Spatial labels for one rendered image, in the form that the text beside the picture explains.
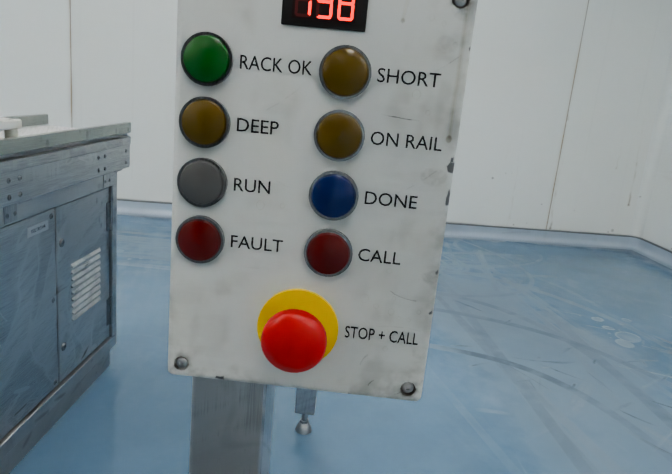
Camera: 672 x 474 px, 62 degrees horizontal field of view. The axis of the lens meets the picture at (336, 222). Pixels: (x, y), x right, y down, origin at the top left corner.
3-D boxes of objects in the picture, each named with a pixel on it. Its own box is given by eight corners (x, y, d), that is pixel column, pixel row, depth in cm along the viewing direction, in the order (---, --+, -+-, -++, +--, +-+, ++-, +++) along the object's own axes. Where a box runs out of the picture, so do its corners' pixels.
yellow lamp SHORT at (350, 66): (366, 99, 32) (372, 48, 31) (318, 94, 32) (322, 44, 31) (366, 99, 33) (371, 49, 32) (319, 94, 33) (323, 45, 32)
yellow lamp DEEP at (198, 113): (224, 148, 33) (226, 100, 32) (177, 144, 33) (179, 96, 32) (227, 147, 34) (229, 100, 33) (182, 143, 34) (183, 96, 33)
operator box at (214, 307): (421, 404, 37) (481, -19, 31) (166, 375, 38) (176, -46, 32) (413, 361, 43) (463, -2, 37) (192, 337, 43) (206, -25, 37)
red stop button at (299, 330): (322, 381, 34) (328, 319, 33) (256, 374, 34) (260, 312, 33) (327, 348, 38) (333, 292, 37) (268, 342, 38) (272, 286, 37)
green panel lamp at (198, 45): (227, 86, 32) (229, 35, 32) (179, 81, 32) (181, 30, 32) (230, 86, 33) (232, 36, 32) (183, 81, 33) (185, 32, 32)
